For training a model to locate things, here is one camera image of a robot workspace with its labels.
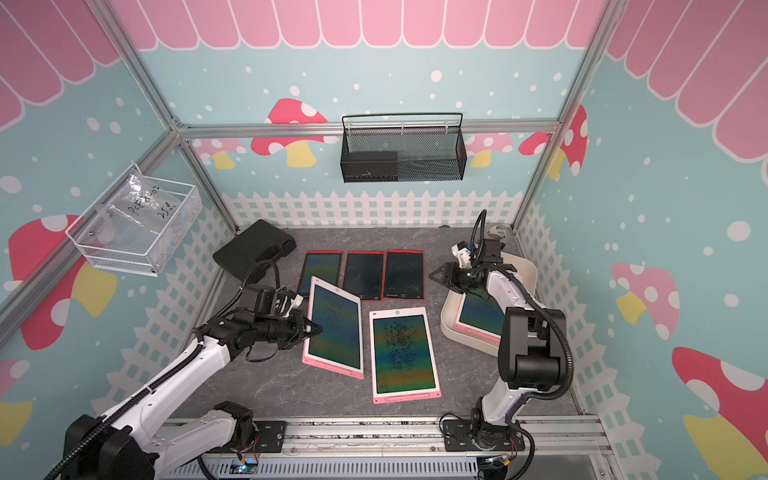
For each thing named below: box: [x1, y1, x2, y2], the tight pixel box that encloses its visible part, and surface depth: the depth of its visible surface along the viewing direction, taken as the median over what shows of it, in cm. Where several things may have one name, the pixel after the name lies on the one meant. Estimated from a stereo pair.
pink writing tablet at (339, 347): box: [302, 276, 364, 380], surface depth 86 cm
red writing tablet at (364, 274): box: [343, 251, 385, 301], surface depth 108 cm
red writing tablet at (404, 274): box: [383, 249, 424, 301], surface depth 108 cm
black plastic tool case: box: [213, 219, 297, 284], surface depth 111 cm
